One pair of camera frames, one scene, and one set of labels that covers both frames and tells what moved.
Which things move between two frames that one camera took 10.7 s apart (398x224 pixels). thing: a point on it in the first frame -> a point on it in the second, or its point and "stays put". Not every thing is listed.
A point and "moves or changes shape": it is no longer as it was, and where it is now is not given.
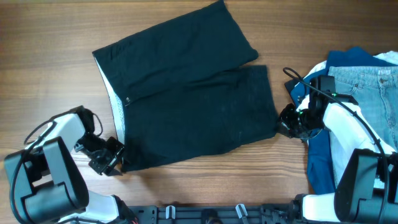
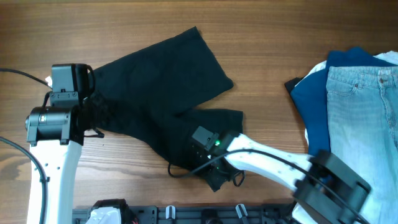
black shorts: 182,89 moves or changes shape
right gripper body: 298,123 -> 214,177
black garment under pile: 290,85 stays put
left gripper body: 106,153 -> 91,105
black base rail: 216,214 stays put
